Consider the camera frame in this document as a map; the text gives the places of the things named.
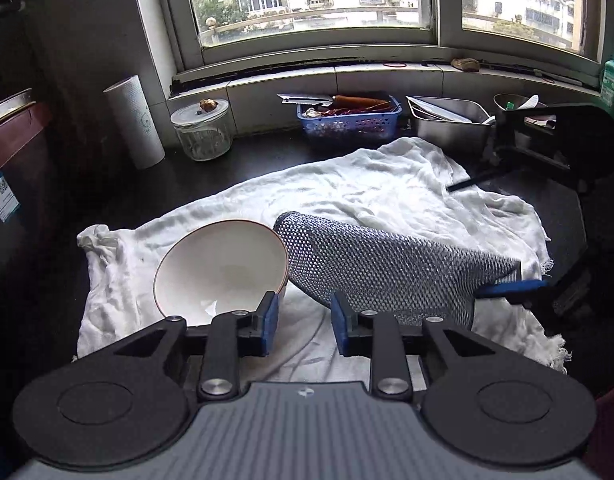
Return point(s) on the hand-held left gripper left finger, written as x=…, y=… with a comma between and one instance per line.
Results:
x=271, y=320

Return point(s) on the white cotton cloth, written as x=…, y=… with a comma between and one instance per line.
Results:
x=362, y=190

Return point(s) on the large ginger piece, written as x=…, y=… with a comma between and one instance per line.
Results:
x=464, y=64

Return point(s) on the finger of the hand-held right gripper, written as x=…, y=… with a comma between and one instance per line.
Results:
x=502, y=135
x=517, y=287

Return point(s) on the blue and white sticker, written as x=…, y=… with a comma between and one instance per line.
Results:
x=2, y=197

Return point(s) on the dried red chilies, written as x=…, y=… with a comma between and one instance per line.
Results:
x=347, y=110

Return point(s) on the window with grey frame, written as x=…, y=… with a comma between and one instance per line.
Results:
x=307, y=55

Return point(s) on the white plastic spoon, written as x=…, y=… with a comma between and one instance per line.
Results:
x=529, y=101

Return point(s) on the glass jar with lid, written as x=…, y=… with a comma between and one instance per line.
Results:
x=202, y=135

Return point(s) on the small brown ginger piece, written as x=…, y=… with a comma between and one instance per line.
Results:
x=207, y=105

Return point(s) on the round steel pot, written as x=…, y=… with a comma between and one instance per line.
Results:
x=501, y=99

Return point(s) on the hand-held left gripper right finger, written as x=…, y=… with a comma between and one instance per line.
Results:
x=339, y=322

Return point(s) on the blue plastic basket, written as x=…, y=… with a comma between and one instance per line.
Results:
x=352, y=127

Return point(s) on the rectangular steel tray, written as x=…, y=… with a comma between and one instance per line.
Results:
x=452, y=135

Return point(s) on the silver mesh dishcloth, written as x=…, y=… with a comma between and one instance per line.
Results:
x=387, y=260

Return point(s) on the dark red kitchen appliance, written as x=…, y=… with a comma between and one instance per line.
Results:
x=17, y=150

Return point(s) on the white paper towel roll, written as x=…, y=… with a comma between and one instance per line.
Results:
x=134, y=120

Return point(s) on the red rubber band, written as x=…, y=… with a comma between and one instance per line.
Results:
x=387, y=65

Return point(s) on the white bowl with brown rim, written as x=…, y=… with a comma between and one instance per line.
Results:
x=222, y=265

